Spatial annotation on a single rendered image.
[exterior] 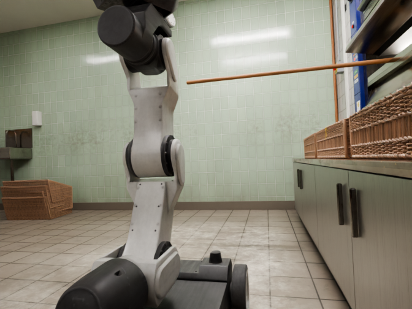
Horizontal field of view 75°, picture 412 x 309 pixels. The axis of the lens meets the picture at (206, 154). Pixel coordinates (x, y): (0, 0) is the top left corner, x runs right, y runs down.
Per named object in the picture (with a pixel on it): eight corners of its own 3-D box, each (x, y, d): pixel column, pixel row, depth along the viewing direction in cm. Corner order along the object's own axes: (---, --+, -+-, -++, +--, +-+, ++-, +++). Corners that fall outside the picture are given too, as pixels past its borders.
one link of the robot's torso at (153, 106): (172, 179, 85) (163, 29, 83) (121, 180, 89) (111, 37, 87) (186, 173, 100) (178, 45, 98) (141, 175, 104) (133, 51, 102)
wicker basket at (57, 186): (48, 203, 300) (48, 179, 301) (1, 205, 305) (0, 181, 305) (73, 197, 349) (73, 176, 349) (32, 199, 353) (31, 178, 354)
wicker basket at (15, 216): (46, 221, 299) (45, 195, 299) (0, 222, 305) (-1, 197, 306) (73, 212, 347) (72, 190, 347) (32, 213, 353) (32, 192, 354)
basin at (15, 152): (34, 194, 382) (32, 128, 384) (10, 198, 347) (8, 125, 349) (7, 194, 392) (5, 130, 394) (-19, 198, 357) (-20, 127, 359)
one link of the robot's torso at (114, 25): (138, 43, 71) (135, -23, 71) (94, 49, 73) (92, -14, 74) (173, 75, 98) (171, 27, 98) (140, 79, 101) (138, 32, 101)
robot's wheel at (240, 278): (247, 338, 90) (244, 277, 90) (232, 336, 91) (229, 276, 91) (250, 306, 109) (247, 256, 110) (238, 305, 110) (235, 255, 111)
